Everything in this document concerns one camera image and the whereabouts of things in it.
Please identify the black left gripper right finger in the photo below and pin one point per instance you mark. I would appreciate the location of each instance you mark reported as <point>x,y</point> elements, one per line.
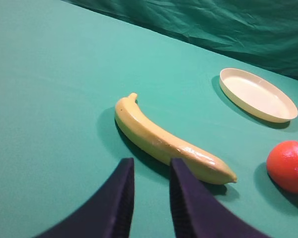
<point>197,214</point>

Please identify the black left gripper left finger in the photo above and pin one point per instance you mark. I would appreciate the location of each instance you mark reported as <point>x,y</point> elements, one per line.
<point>107,214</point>

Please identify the yellow plate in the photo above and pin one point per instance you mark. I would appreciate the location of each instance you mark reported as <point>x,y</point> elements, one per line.
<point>257,96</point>

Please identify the yellow banana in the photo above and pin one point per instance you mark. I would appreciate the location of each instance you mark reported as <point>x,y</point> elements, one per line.
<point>164,146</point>

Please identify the orange tangerine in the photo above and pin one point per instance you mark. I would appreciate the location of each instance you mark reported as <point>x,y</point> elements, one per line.
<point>282,165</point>

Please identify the green backdrop cloth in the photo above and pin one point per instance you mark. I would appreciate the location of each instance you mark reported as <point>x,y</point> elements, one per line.
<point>263,33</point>

